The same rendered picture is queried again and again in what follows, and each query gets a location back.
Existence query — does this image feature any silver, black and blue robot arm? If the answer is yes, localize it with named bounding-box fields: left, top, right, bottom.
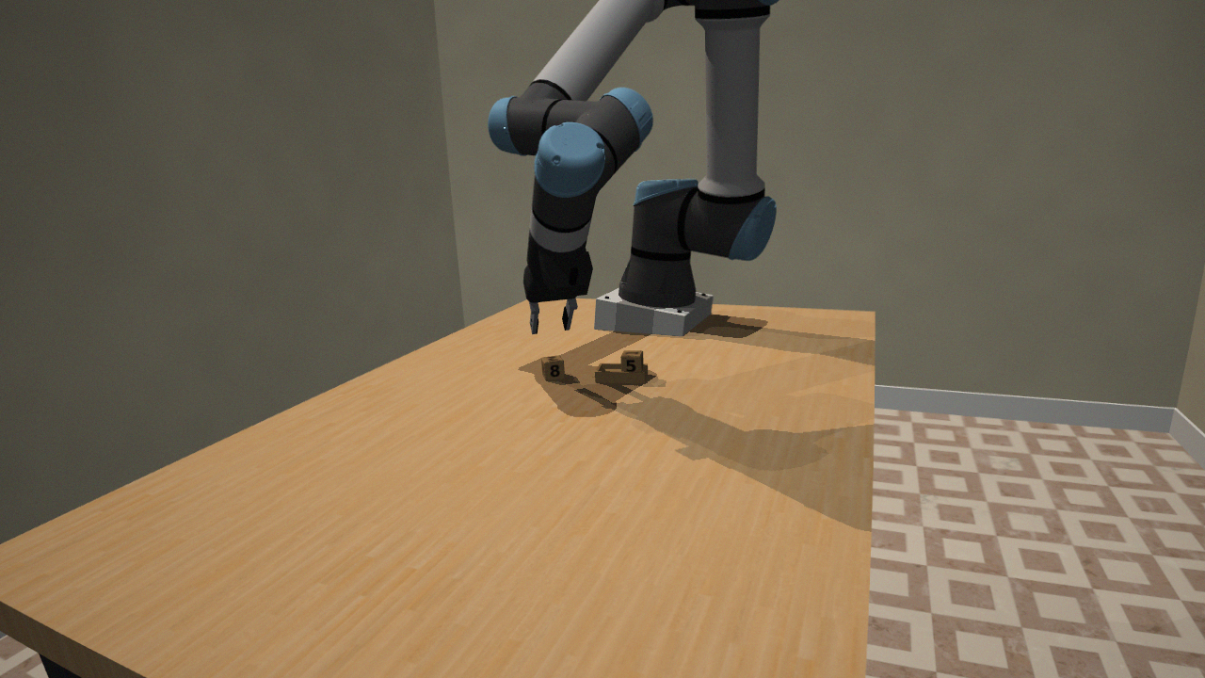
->
left=488, top=0, right=778, bottom=308

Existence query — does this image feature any tan wooden number cube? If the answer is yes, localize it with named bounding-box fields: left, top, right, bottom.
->
left=621, top=350, right=643, bottom=372
left=541, top=355, right=565, bottom=381

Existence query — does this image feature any tan wooden tray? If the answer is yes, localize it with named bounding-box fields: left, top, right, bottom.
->
left=595, top=362, right=648, bottom=383

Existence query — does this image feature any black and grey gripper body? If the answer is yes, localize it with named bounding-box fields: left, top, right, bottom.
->
left=523, top=211, right=593, bottom=303

